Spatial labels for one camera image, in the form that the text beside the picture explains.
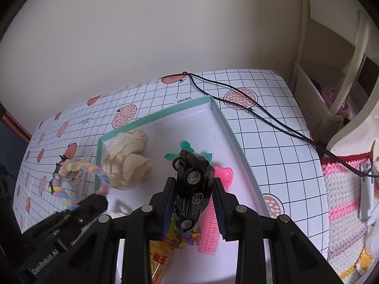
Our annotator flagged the green plastic toy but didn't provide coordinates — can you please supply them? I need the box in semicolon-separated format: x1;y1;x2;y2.
165;140;213;163

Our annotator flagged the red-brown wooden frame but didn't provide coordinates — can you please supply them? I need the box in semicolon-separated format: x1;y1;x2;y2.
0;102;32;142

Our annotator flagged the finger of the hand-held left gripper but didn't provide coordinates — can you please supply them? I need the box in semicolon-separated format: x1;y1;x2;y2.
61;195;109;229

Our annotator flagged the white plastic clip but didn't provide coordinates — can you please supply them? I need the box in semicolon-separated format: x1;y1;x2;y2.
358;163;375;219

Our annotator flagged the pink white knit cloth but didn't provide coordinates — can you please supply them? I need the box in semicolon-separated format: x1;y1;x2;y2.
321;152;379;273

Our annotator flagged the teal cardboard box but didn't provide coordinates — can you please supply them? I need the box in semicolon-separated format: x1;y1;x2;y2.
97;95;269;284

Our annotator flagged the black toy car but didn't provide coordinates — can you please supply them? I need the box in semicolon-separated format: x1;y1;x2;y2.
171;149;216;234

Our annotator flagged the dark glass panel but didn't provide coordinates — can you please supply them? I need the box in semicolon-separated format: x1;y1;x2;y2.
0;118;30;184

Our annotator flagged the pink hair comb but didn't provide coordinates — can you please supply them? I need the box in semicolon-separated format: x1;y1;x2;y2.
197;166;234;255

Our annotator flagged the black cable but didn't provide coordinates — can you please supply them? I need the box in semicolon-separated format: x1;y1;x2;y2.
182;71;326;148
189;75;379;178

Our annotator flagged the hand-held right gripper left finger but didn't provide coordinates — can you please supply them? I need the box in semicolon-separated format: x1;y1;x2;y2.
67;177;178;284

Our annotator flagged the yellow snack packet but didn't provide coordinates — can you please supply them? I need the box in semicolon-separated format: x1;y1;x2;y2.
149;238;178;284

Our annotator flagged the cream lace cloth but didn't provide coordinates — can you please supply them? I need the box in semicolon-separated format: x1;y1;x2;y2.
102;129;153;191

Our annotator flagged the pastel braided hair tie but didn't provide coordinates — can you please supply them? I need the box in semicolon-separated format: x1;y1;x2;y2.
49;159;111;210

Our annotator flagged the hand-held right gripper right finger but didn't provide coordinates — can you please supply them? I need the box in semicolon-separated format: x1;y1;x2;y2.
211;177;346;284

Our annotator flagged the white shelf rack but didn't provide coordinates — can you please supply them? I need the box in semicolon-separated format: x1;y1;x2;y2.
290;0;379;160

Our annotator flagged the fruit print grid tablecloth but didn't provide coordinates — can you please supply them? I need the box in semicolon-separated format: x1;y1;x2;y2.
15;69;330;262

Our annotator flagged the pink basket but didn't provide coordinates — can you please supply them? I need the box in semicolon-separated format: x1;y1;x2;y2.
322;86;353;117

